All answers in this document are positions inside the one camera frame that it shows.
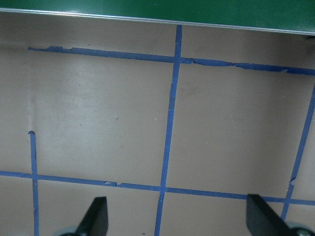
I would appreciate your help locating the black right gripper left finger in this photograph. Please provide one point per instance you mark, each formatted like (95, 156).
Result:
(95, 221)

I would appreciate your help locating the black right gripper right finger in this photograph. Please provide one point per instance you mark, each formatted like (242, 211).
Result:
(261, 220)

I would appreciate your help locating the green conveyor belt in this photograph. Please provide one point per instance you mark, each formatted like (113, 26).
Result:
(293, 16)

